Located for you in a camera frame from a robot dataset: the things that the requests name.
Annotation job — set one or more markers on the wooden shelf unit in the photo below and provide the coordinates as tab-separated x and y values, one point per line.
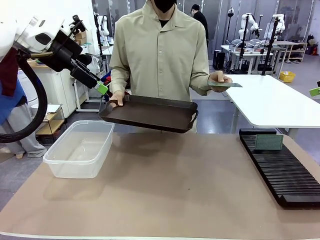
296	51

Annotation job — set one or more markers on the clear plastic box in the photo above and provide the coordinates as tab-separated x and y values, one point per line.
80	150

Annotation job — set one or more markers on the grey background work table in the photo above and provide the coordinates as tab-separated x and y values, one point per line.
247	53

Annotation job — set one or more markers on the person's right hand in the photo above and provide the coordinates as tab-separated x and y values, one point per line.
119	97

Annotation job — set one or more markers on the black camera stand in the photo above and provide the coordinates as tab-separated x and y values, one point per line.
243	42
271	45

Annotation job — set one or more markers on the dark brown serving tray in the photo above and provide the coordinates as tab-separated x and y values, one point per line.
150	112

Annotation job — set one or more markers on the white table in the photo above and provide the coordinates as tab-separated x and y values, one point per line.
270	102

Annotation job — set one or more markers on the maroon cloth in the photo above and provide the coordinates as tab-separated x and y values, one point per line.
8	72

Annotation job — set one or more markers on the bystander in blue clothing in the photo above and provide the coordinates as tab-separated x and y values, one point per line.
17	130

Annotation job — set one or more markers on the bystander in black clothing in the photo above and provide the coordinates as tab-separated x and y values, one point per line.
200	20

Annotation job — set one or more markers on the black computer tower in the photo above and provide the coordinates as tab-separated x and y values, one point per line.
218	60

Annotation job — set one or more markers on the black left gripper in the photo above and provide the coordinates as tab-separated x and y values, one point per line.
65	52

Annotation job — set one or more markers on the white cabinet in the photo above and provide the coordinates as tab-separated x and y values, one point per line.
57	90

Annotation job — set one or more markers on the yellow plastic bin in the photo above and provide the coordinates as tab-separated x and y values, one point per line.
287	76

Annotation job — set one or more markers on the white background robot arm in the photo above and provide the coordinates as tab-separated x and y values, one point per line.
103	25
246	23
279	21

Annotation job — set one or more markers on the person's right forearm beige sleeve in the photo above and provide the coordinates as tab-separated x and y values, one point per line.
118	81

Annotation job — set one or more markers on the large green perforated PCB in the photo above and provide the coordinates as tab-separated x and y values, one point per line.
268	142

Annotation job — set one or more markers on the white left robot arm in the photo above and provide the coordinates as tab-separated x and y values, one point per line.
7	32

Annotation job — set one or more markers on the person's left forearm beige sleeve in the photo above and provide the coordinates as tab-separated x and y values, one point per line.
200	85

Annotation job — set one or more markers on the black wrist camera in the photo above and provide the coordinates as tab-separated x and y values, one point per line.
77	25

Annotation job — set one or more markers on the small green perforated PCB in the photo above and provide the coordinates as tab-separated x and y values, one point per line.
225	85

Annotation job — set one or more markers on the black face mask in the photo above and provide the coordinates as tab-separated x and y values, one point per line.
163	5

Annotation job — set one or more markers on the black slotted PCB rack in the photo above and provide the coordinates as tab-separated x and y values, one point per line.
285	170

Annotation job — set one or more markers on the person's left hand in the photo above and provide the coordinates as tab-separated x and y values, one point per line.
217	77

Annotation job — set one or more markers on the person's torso beige shirt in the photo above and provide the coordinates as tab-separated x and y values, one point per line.
160	57

